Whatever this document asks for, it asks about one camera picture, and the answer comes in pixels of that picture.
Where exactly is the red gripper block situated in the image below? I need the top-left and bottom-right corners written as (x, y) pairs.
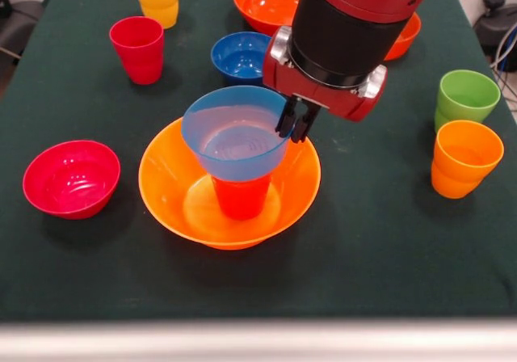
top-left (262, 48), bottom-right (385, 145)

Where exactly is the light blue bowl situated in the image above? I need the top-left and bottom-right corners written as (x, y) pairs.
top-left (180, 85), bottom-right (291, 183)

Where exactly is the dark blue bowl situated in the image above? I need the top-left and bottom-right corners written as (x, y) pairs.
top-left (210, 31), bottom-right (272, 87)

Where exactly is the red-orange cup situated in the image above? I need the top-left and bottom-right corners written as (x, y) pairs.
top-left (212, 174), bottom-right (271, 221)

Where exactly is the large red-orange bowl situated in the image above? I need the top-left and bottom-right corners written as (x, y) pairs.
top-left (233, 0), bottom-right (308, 37)

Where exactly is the small red-orange bowl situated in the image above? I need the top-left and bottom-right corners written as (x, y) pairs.
top-left (383, 12), bottom-right (422, 62)

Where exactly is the large orange bowl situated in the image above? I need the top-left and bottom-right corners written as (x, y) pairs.
top-left (138, 117), bottom-right (322, 251)

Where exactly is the pink-red cup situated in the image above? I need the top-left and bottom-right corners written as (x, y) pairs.
top-left (108, 16), bottom-right (166, 86)

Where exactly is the orange cup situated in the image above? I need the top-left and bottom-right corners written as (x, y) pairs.
top-left (430, 120), bottom-right (505, 200)

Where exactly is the green cup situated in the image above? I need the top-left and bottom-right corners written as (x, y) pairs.
top-left (434, 69), bottom-right (502, 133)

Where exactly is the yellow cup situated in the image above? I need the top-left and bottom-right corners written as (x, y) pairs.
top-left (131, 0), bottom-right (181, 30)

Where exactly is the pink-red bowl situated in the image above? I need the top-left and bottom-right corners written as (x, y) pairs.
top-left (22, 139), bottom-right (121, 221)

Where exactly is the dark green tablecloth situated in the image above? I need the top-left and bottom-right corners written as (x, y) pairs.
top-left (0, 0), bottom-right (517, 323)

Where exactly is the tangle of cables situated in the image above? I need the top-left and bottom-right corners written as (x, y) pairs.
top-left (490, 22), bottom-right (517, 92)

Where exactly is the dark grey pedestal base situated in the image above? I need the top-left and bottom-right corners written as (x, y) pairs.
top-left (472, 0), bottom-right (517, 52)
top-left (0, 0), bottom-right (45, 62)

